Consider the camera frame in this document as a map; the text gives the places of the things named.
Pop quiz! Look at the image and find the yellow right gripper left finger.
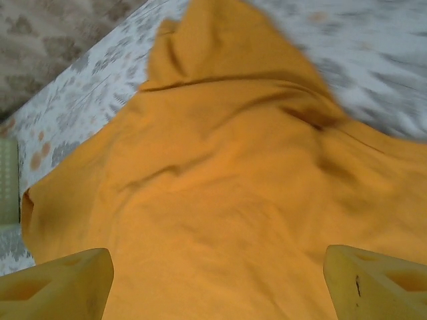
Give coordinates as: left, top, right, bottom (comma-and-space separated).
0, 247, 115, 320

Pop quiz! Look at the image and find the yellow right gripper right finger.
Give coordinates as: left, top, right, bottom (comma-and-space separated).
325, 245, 427, 320

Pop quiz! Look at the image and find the orange t-shirt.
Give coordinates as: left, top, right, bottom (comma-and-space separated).
20, 0, 427, 320

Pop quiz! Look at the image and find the pale green plastic basket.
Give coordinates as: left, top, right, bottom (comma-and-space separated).
0, 138, 21, 226

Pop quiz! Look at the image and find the floral tablecloth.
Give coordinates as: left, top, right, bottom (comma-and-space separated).
0, 0, 427, 269

